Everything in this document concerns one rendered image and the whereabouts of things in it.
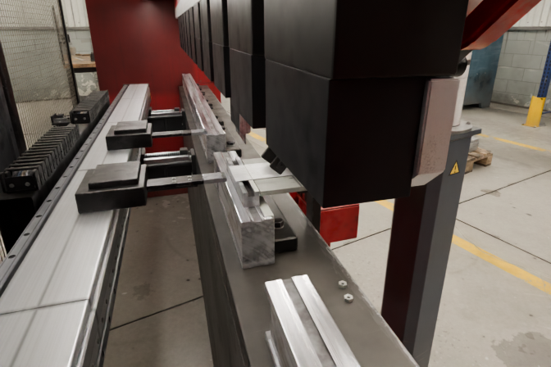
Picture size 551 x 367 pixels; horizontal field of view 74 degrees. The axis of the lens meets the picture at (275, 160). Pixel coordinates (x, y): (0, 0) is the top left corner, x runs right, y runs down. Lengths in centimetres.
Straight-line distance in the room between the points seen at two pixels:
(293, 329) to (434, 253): 92
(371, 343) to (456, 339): 139
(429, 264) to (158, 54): 223
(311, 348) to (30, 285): 35
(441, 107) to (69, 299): 44
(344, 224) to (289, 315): 72
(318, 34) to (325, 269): 52
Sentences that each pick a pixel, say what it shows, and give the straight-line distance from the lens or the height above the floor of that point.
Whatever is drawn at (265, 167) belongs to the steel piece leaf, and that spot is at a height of 100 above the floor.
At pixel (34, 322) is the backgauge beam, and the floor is 98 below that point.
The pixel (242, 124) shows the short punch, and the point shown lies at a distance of 67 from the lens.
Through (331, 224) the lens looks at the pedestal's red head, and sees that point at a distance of 113.
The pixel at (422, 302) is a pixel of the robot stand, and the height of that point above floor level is 41.
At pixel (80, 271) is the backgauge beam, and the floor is 98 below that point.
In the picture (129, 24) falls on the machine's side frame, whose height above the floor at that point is 130.
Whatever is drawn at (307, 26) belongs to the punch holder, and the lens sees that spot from 24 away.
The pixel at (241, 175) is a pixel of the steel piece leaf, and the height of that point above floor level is 100.
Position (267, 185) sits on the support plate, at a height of 100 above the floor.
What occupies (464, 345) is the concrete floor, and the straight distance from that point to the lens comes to 194.
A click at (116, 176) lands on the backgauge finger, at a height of 103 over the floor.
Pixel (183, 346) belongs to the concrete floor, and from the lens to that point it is 180.
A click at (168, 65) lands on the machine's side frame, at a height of 102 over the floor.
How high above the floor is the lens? 128
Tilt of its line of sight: 20 degrees down
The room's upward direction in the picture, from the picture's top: straight up
